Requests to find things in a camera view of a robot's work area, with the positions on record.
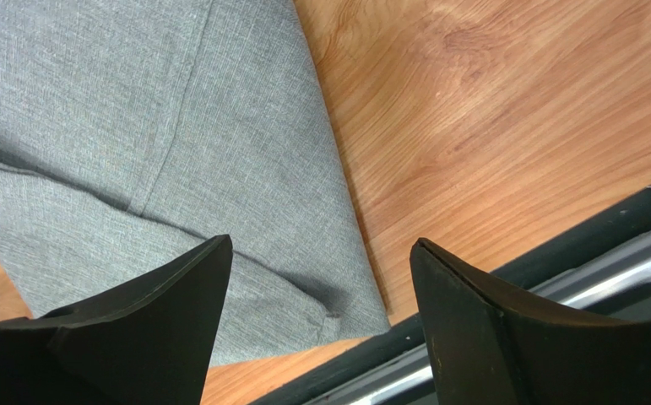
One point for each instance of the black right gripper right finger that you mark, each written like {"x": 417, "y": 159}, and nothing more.
{"x": 491, "y": 342}

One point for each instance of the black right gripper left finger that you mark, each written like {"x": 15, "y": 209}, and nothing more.
{"x": 146, "y": 341}

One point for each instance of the grey cloth napkin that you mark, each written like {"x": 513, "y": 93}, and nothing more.
{"x": 133, "y": 131}

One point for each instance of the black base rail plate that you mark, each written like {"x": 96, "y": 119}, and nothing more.
{"x": 596, "y": 259}

